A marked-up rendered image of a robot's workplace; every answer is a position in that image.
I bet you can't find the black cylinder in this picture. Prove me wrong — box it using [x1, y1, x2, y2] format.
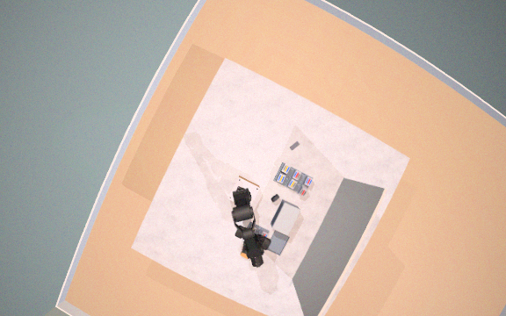
[271, 194, 280, 203]

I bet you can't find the dark grey wall panel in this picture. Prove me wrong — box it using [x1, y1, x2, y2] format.
[292, 177, 387, 316]

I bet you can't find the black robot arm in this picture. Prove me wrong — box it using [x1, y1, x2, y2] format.
[231, 186, 265, 268]

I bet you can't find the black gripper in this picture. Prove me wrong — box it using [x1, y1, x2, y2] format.
[235, 226, 271, 250]

